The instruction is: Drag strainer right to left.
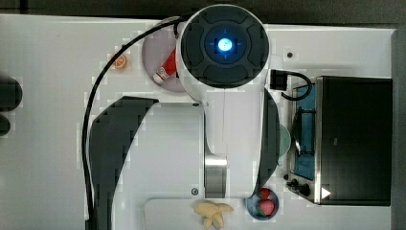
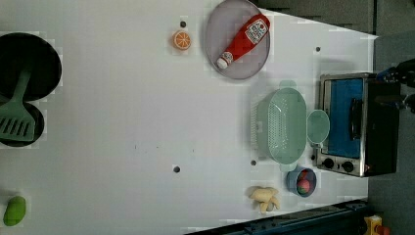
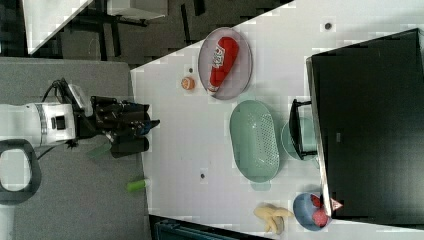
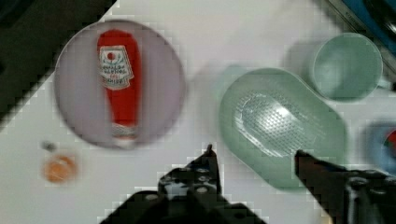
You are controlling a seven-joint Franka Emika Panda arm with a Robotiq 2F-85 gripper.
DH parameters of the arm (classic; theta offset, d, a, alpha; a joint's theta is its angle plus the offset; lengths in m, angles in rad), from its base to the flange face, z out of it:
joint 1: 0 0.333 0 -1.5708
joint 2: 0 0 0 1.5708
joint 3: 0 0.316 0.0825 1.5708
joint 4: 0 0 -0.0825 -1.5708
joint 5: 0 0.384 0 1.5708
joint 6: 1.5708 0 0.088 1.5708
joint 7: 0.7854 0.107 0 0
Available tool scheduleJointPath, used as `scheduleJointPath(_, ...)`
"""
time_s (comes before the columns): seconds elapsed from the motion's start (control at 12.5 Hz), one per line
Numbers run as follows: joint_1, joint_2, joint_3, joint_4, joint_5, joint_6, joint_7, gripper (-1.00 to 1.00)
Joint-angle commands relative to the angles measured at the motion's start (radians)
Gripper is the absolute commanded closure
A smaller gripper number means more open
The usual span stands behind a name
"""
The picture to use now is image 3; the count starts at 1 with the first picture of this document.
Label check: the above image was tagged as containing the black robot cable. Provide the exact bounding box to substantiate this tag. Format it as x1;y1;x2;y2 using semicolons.
40;78;73;104

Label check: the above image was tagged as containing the green pickle toy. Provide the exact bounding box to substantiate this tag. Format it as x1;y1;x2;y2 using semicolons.
126;179;151;192

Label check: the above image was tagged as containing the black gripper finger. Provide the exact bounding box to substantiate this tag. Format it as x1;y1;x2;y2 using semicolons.
150;120;160;129

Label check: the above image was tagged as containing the orange slice toy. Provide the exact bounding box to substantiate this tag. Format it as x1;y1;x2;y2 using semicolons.
181;77;195;91

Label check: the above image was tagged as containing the red strawberry toy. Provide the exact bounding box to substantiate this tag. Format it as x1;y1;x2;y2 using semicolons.
310;195;329;228

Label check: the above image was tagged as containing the mint green round plate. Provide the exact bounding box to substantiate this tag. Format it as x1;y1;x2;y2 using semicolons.
280;117;317;161

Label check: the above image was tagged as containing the black toaster oven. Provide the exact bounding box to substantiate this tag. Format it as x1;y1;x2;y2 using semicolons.
306;28;424;229

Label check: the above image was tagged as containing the red ketchup bottle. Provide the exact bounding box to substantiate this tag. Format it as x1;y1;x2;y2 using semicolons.
207;37;239;95

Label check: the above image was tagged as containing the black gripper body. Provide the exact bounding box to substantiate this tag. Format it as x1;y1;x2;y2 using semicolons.
76;96;150;139

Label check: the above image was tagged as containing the yellow banana toy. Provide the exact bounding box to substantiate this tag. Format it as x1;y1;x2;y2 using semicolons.
253;204;294;235

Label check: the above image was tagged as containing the green spatula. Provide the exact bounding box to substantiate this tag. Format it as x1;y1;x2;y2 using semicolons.
86;142;111;159

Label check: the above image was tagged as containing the grey round plate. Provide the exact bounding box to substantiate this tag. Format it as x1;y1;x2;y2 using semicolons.
198;28;253;100

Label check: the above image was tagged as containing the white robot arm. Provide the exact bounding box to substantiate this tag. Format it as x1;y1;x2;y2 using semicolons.
1;96;160;205

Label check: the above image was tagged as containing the blue bowl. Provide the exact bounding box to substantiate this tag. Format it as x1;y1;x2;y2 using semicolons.
293;193;331;231

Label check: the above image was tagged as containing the mint green oval strainer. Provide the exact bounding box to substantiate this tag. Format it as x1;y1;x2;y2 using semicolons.
229;100;280;183

